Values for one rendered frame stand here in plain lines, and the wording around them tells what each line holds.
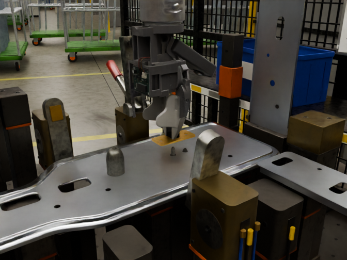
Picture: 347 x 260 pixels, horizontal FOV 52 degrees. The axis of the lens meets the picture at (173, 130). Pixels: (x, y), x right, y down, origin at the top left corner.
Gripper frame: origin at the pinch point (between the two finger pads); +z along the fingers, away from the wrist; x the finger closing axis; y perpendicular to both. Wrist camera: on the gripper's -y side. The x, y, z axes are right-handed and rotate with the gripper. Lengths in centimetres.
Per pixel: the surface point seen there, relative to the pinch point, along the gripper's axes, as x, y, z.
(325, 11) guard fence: -88, -181, -10
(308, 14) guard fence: -103, -186, -7
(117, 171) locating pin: 1.4, 13.1, 4.2
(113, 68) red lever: -23.4, 0.5, -8.0
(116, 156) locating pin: 1.2, 12.9, 1.4
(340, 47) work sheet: 0, -54, -11
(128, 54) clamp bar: -15.8, 0.4, -12.4
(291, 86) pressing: 6.2, -26.6, -5.8
